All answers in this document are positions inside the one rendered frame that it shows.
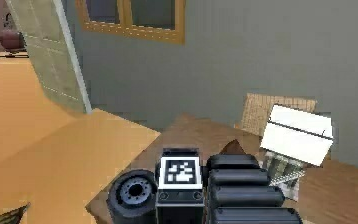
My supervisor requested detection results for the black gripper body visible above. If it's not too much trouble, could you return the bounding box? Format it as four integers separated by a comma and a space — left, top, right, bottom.
106, 169, 159, 224

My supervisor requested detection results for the dark striped cloth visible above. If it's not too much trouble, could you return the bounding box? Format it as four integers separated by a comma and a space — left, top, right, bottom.
0, 202, 32, 224

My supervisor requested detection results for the light wooden chair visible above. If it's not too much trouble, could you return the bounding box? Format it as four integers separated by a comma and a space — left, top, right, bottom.
239, 92, 318, 137

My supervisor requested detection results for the pale green room door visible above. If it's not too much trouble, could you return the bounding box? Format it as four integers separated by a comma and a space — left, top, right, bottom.
5, 0, 93, 115

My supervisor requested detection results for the white open laptop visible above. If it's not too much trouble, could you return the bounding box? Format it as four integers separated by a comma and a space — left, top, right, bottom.
258, 103, 335, 186

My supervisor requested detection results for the wooden framed window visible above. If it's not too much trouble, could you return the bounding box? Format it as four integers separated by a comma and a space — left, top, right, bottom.
74, 0, 187, 45

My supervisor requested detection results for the dark red round chair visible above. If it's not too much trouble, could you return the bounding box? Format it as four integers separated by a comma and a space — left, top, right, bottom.
0, 12, 29, 59

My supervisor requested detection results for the brown wooden table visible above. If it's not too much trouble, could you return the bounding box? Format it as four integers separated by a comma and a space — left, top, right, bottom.
85, 112, 358, 224

